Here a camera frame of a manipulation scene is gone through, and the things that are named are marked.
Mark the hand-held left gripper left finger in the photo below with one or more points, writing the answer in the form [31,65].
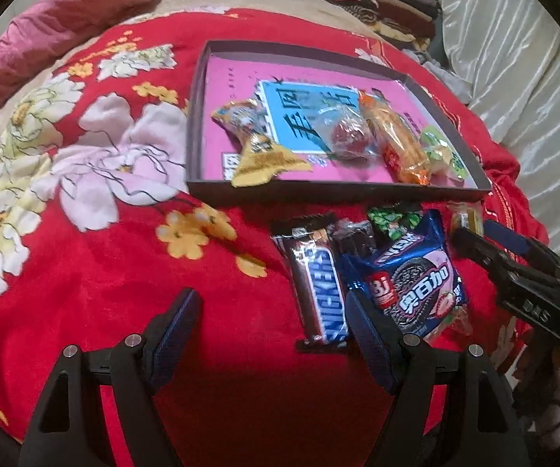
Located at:
[177,331]

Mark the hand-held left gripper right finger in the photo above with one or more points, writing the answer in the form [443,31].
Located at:
[370,338]

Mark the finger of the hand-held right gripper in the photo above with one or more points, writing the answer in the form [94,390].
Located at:
[474,249]
[508,238]

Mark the small amber candy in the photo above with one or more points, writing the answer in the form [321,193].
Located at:
[464,216]

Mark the blue cookie packet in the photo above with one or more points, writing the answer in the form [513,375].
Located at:
[406,282]

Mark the brown chocolate bar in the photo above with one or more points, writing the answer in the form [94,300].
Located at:
[318,282]

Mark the green candy packet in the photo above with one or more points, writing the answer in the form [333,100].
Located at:
[389,219]

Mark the dark small candy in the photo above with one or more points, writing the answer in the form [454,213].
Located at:
[357,238]

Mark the light green snack packet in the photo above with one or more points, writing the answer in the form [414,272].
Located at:
[443,153]

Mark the orange cake packet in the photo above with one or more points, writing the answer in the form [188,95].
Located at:
[396,141]

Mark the shallow pink cardboard box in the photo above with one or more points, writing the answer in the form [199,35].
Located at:
[309,192]

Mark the clear packet with brown ball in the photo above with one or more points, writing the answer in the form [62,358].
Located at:
[350,136]

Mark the gold snack packet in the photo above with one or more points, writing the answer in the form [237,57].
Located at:
[265,163]

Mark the orange patterned snack packet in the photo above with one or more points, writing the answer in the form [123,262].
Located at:
[238,119]

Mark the red floral blanket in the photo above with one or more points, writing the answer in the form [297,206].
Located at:
[114,262]

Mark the white satin curtain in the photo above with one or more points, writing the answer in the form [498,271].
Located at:
[513,58]

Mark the crumpled light clothes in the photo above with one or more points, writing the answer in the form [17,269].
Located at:
[430,61]

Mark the stack of folded clothes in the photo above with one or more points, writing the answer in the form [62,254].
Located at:
[396,14]

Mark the pink pillow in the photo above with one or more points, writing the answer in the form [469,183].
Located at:
[56,24]

